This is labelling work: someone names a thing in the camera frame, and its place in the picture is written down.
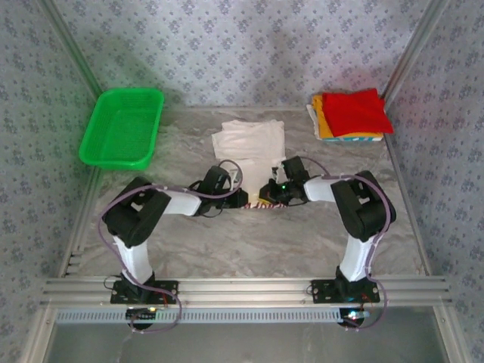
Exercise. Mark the white t-shirt with red print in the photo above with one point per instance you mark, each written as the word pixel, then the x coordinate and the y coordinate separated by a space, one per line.
pixel 249 140

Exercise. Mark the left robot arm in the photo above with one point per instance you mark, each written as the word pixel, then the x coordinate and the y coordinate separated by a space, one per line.
pixel 140 257

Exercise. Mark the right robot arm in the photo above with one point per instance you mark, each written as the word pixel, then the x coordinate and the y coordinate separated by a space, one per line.
pixel 355 257

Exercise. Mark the white folded t-shirt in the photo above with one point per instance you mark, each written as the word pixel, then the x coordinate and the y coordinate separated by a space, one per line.
pixel 312 117

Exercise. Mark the teal patterned folded t-shirt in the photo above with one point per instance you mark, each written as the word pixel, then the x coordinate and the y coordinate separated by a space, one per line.
pixel 351 139

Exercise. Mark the red folded t-shirt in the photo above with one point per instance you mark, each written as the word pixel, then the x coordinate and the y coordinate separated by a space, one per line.
pixel 355 111

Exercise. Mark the green plastic basket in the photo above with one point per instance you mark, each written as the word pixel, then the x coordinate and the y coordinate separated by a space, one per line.
pixel 121 128

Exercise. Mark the small controller board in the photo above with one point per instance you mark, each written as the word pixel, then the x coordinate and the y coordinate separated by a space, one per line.
pixel 141 314
pixel 353 317

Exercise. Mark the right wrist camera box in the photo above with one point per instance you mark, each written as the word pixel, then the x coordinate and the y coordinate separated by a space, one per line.
pixel 278 174

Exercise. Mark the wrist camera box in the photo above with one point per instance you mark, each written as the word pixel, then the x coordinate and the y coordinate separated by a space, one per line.
pixel 236 177
pixel 278 174

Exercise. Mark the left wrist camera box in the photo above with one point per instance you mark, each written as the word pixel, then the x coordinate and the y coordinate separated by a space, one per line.
pixel 236 177

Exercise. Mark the aluminium mounting rail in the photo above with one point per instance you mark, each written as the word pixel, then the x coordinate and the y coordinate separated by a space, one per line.
pixel 246 291

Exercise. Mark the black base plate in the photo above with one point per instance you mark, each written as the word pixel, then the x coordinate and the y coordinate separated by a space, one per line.
pixel 321 293
pixel 168 293

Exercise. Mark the aluminium frame post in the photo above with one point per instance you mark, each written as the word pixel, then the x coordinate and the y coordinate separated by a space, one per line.
pixel 412 45
pixel 72 41

